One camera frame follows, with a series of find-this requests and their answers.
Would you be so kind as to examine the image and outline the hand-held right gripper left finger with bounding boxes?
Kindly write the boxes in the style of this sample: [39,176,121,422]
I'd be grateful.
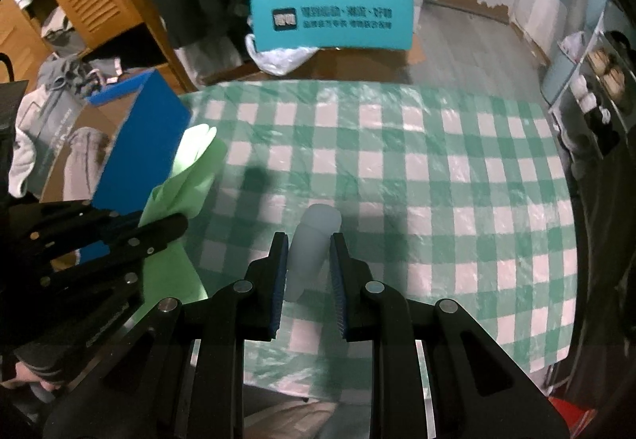
[42,231,290,439]

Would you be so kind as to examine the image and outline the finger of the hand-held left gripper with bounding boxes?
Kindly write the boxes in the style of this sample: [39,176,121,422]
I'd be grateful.
[10,200,143,247]
[39,214,190,291]

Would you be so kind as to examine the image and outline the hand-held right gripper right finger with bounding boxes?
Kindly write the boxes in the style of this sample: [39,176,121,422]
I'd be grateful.
[329,233,570,439]

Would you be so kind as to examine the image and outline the white sock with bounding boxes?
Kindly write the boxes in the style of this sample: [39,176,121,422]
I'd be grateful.
[287,203,343,303]

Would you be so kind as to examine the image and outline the light green sock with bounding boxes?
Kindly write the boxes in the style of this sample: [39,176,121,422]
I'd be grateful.
[138,123,229,303]

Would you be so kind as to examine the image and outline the cardboard box with blue rim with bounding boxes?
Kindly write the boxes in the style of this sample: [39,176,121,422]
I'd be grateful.
[40,68,192,266]

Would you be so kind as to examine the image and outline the person's left hand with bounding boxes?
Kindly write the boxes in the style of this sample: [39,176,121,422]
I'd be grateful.
[0,359,58,392]

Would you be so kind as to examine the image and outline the pile of grey clothes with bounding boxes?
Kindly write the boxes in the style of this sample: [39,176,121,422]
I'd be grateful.
[10,56,120,198]

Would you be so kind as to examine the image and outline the green checkered tablecloth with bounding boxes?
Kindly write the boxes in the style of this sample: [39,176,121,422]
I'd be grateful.
[179,80,580,373]

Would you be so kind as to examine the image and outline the white plastic bag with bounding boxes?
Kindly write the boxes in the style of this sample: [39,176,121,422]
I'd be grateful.
[244,34,319,74]

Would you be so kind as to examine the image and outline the cardboard box with teal flap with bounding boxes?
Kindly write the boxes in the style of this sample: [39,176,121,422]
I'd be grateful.
[199,0,415,87]

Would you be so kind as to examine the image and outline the metal shoe rack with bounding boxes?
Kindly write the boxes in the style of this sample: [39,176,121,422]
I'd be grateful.
[547,0,636,161]

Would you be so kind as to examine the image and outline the rows of shoes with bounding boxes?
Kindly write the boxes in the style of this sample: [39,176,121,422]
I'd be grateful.
[571,29,632,122]

